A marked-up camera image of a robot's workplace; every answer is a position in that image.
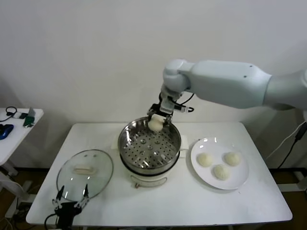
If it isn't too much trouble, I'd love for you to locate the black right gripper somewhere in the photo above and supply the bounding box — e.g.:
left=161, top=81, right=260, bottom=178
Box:
left=146, top=93, right=177, bottom=127

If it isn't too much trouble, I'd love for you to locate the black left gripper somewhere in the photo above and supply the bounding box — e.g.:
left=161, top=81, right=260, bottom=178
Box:
left=52, top=184, right=90, bottom=230

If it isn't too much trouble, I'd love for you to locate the white steamed baozi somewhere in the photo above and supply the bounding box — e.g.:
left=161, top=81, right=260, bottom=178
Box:
left=212, top=164, right=231, bottom=180
left=148, top=115, right=165, bottom=132
left=197, top=153, right=213, bottom=168
left=224, top=151, right=241, bottom=166

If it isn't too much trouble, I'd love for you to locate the round glass pot lid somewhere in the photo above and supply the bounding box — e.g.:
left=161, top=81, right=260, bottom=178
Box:
left=56, top=149, right=114, bottom=202

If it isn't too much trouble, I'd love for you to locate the stainless steel steamer basket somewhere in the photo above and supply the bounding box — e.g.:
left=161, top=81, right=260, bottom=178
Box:
left=118, top=116, right=182, bottom=175

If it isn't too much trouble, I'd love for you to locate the white side table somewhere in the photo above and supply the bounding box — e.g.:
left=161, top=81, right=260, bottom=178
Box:
left=0, top=108, right=45, bottom=220

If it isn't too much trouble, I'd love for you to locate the green tool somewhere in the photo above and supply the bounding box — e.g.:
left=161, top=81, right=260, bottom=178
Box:
left=23, top=107, right=36, bottom=129

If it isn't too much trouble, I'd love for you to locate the blue object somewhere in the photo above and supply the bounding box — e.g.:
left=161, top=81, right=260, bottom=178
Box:
left=0, top=124, right=14, bottom=141

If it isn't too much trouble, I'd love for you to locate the large white plate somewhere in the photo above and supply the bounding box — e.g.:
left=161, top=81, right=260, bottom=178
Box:
left=190, top=137, right=250, bottom=191

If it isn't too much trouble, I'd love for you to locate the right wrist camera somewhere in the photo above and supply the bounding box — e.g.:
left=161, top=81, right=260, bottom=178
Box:
left=173, top=102, right=194, bottom=113

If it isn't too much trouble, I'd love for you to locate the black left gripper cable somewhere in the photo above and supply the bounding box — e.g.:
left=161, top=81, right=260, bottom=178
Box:
left=45, top=213, right=59, bottom=230

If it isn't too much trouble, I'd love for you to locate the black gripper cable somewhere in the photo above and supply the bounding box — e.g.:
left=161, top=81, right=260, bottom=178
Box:
left=45, top=213, right=59, bottom=230
left=178, top=92, right=195, bottom=113

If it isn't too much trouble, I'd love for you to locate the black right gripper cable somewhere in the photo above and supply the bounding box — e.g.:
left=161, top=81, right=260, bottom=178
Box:
left=178, top=92, right=195, bottom=113

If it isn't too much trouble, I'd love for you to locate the black headphone cable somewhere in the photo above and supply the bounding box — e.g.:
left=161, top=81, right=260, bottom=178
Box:
left=0, top=107, right=17, bottom=122

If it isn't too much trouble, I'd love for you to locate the white power cable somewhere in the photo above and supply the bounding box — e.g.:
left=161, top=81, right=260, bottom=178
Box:
left=265, top=119, right=307, bottom=160

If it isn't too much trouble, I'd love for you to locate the black cable with adapter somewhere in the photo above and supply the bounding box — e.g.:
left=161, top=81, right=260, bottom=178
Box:
left=275, top=124, right=307, bottom=170

